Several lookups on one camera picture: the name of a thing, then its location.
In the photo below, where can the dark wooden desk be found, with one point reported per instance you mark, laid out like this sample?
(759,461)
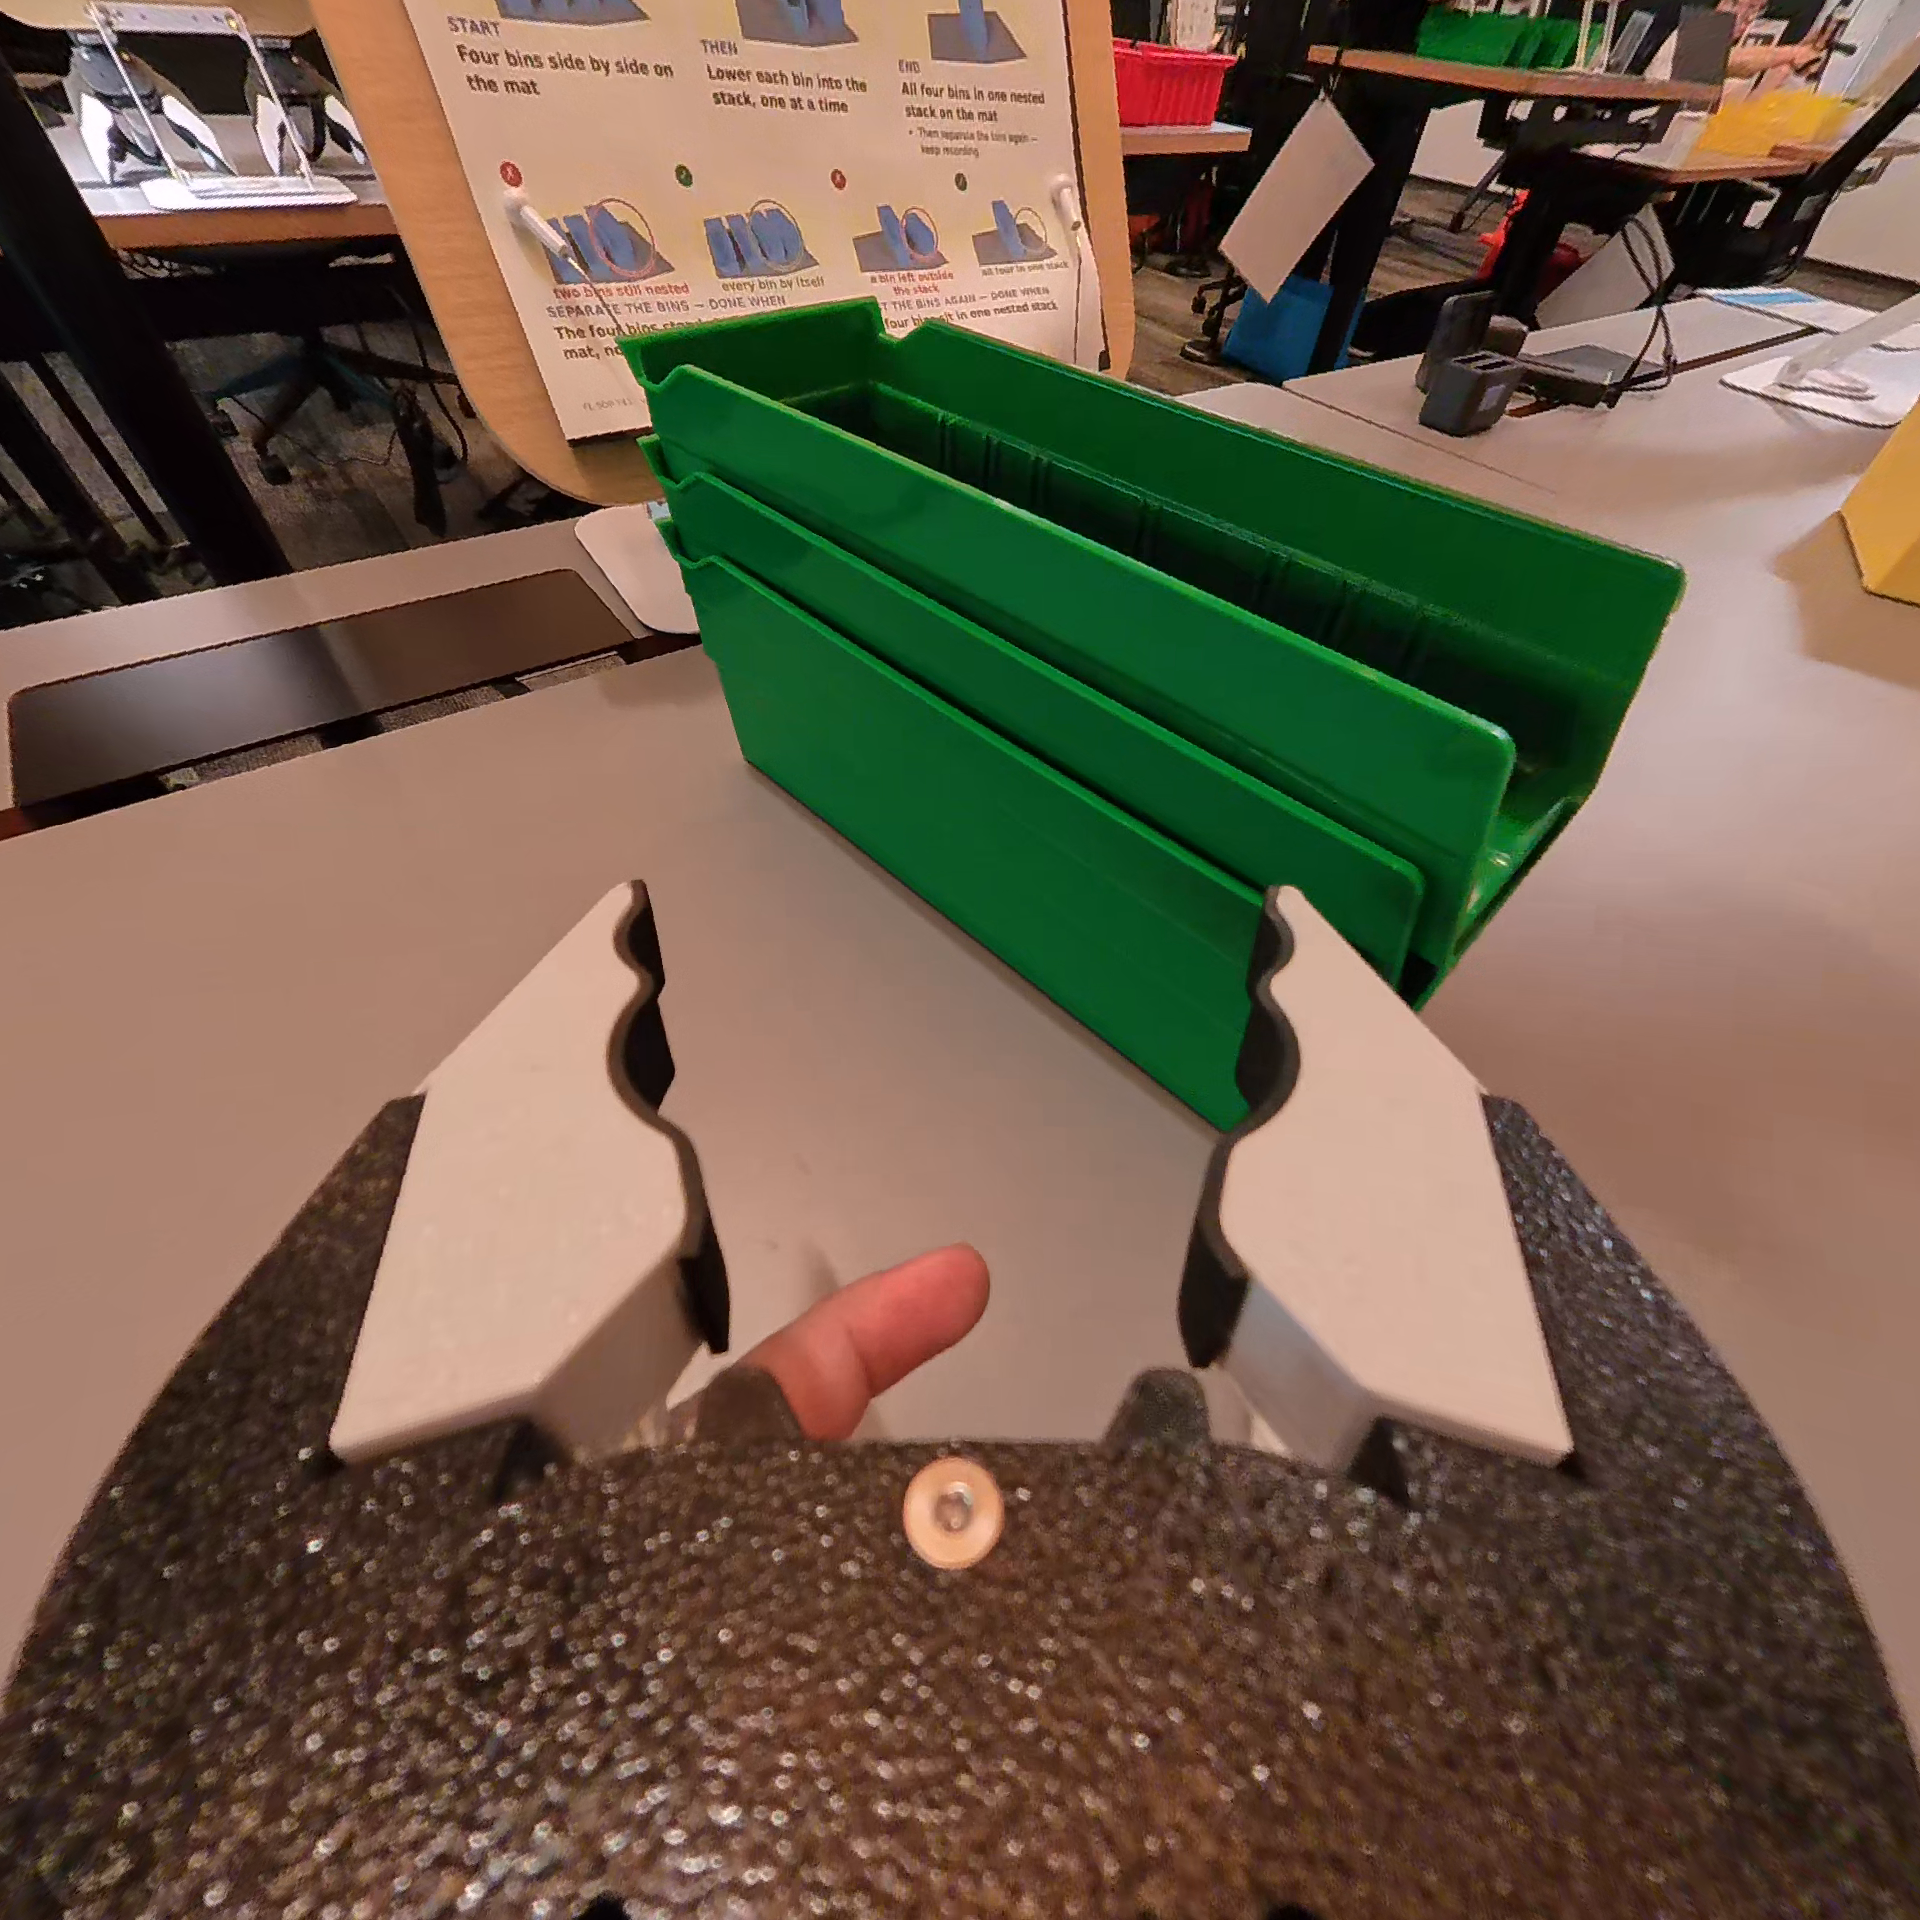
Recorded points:
(1500,69)

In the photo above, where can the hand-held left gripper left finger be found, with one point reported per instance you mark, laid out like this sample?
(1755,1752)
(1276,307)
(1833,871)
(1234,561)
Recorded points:
(524,1231)

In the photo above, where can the flat black device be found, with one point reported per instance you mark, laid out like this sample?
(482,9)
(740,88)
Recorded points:
(1590,375)

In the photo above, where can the clear acrylic stand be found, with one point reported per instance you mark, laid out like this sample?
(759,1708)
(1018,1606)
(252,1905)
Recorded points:
(224,189)

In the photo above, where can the black charging dock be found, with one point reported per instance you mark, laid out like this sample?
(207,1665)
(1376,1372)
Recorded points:
(1463,382)

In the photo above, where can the white stand base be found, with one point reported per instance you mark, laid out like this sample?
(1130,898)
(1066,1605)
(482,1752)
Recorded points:
(630,579)

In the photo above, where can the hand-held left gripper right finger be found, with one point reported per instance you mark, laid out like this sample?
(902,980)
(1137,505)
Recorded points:
(1380,1231)

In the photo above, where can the plywood board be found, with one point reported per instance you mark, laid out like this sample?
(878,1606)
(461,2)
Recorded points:
(409,151)

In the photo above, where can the red plastic bin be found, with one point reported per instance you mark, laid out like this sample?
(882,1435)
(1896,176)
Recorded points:
(1179,83)

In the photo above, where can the grey hanging card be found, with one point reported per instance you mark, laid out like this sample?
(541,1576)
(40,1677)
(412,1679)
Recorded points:
(1298,195)

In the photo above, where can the yellow cardboard box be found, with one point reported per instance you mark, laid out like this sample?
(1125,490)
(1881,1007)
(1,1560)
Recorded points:
(1890,511)

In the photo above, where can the blue bag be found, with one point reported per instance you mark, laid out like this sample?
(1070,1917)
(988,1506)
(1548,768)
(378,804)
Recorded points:
(1275,323)

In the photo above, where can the light wooden table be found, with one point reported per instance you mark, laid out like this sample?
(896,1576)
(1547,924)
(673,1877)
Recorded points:
(255,222)

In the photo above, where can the white clip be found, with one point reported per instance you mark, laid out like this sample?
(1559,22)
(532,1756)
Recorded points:
(1068,203)
(519,210)

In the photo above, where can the black desk panel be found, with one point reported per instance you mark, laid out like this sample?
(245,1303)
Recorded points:
(224,690)

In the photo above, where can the white tablet stand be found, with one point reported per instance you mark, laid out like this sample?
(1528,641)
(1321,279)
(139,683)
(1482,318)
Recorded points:
(1823,392)

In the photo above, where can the person's left hand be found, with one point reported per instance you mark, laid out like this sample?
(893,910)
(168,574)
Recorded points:
(884,1321)

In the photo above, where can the black office chair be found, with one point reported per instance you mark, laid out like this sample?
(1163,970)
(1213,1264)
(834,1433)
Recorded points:
(1771,225)

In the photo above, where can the adjoining grey table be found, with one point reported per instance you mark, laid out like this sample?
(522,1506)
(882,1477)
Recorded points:
(1681,451)

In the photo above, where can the yellow plastic bin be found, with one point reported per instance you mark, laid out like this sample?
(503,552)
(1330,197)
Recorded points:
(1778,129)

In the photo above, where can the black post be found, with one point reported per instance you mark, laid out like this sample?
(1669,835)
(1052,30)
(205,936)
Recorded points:
(151,390)

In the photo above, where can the grey desk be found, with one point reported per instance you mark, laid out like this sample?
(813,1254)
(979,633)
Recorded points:
(1650,974)

